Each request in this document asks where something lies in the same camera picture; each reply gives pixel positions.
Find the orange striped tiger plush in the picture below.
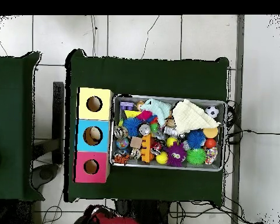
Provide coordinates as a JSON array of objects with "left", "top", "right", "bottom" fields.
[{"left": 113, "top": 152, "right": 131, "bottom": 165}]

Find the shallow metal mesh bin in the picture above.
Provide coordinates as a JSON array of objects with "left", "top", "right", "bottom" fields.
[{"left": 109, "top": 94, "right": 227, "bottom": 172}]

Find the blue spiky rubber ball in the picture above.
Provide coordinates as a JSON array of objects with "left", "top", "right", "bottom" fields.
[
  {"left": 185, "top": 128, "right": 207, "bottom": 149},
  {"left": 122, "top": 117, "right": 143, "bottom": 138}
]

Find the yellow cheese wedge toy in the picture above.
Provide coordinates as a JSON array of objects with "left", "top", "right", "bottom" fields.
[{"left": 124, "top": 110, "right": 143, "bottom": 118}]

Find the mint knitted cloth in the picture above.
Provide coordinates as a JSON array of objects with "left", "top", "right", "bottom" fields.
[{"left": 141, "top": 98, "right": 172, "bottom": 128}]

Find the orange building block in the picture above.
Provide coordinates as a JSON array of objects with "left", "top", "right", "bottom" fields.
[{"left": 140, "top": 133, "right": 155, "bottom": 163}]

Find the purple spiky monster toy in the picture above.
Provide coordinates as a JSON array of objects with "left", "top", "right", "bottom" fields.
[{"left": 164, "top": 142, "right": 188, "bottom": 167}]

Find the dark green table cloth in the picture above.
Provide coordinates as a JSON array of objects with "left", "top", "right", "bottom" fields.
[{"left": 64, "top": 49, "right": 230, "bottom": 207}]

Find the cream knitted cloth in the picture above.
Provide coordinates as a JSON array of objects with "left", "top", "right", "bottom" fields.
[{"left": 171, "top": 99, "right": 221, "bottom": 135}]

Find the green spiky rubber ball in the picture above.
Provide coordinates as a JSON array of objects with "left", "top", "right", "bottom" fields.
[{"left": 185, "top": 148, "right": 207, "bottom": 166}]

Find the small soccer ball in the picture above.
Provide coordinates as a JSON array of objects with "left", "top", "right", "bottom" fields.
[{"left": 204, "top": 105, "right": 219, "bottom": 118}]

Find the orange rubber ball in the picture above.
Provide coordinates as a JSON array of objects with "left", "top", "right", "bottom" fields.
[{"left": 204, "top": 138, "right": 217, "bottom": 149}]

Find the green cloth side table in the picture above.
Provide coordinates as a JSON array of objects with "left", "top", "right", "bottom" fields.
[{"left": 0, "top": 51, "right": 45, "bottom": 201}]

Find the black power cable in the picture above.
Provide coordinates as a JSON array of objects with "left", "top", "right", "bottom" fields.
[{"left": 226, "top": 100, "right": 280, "bottom": 145}]

